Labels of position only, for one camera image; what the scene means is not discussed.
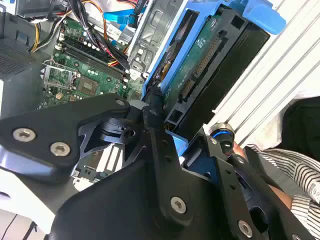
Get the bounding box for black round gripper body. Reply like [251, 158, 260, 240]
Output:
[48, 159, 232, 240]

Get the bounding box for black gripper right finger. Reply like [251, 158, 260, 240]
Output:
[183, 131, 316, 240]

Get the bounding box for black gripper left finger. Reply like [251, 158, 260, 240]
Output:
[0, 86, 195, 227]

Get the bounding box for round black tool blue ring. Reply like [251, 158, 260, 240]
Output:
[207, 121, 236, 158]

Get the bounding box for hard disk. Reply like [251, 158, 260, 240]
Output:
[140, 0, 287, 162]

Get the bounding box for blue disk wire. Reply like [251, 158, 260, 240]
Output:
[103, 8, 138, 29]

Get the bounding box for bare person hand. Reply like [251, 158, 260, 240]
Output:
[232, 143, 249, 162]

